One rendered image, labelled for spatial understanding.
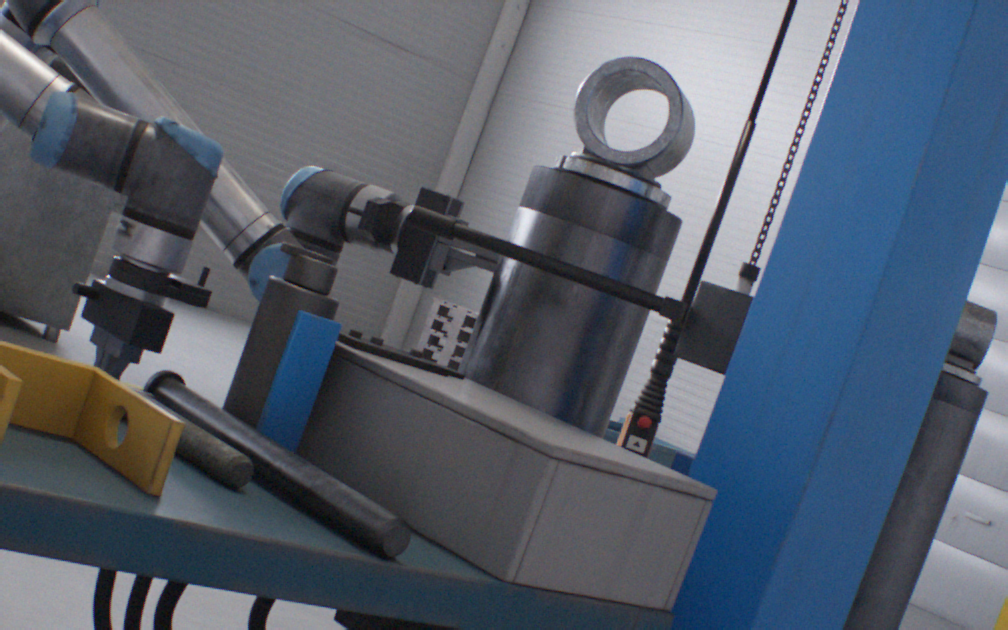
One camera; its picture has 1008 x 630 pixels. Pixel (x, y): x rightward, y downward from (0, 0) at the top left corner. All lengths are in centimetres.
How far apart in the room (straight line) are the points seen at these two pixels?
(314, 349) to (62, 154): 45
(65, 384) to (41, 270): 878
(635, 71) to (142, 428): 107
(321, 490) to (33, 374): 26
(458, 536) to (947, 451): 228
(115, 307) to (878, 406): 88
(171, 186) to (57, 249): 826
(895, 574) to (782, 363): 188
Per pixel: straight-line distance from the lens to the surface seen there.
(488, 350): 206
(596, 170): 206
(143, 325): 182
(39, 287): 1010
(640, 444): 305
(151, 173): 183
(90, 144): 184
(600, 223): 203
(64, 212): 1006
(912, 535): 359
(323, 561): 124
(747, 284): 300
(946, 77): 175
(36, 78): 199
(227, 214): 216
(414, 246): 221
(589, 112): 211
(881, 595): 360
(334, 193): 227
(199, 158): 183
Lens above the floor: 130
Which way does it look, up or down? 2 degrees down
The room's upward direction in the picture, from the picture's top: 20 degrees clockwise
